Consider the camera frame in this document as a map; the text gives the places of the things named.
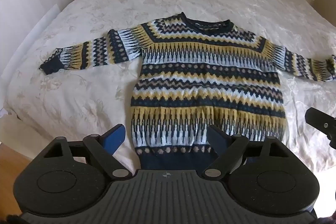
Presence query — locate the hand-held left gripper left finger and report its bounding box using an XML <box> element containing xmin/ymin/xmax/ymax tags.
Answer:
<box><xmin>43</xmin><ymin>124</ymin><xmax>130</xmax><ymax>179</ymax></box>

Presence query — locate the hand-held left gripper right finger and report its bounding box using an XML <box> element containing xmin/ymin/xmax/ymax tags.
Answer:
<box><xmin>203</xmin><ymin>125</ymin><xmax>289</xmax><ymax>179</ymax></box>

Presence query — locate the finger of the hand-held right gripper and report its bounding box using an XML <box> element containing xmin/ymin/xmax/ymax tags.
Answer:
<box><xmin>305</xmin><ymin>107</ymin><xmax>336</xmax><ymax>136</ymax></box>

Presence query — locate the navy yellow patterned knit sweater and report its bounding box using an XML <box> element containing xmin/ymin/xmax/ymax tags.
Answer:
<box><xmin>39</xmin><ymin>12</ymin><xmax>336</xmax><ymax>169</ymax></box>

